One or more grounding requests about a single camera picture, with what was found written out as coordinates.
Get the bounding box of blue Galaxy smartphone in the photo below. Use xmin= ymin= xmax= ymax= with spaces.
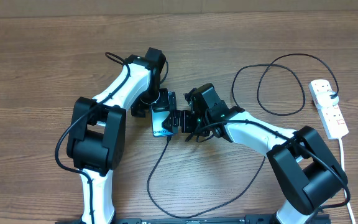
xmin=151 ymin=110 xmax=175 ymax=138

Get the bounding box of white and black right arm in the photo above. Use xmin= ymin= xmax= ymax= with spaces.
xmin=160 ymin=83 xmax=349 ymax=223

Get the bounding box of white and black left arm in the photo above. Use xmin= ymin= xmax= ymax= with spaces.
xmin=67 ymin=48 xmax=174 ymax=223

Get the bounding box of white charger plug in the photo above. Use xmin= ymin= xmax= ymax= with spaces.
xmin=314 ymin=91 xmax=339 ymax=110

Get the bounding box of white power strip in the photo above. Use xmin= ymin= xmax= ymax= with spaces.
xmin=308 ymin=79 xmax=349 ymax=139

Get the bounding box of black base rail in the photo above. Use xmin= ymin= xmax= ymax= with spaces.
xmin=55 ymin=215 xmax=331 ymax=224

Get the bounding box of white power strip cord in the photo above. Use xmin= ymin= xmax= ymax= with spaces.
xmin=338 ymin=138 xmax=357 ymax=224

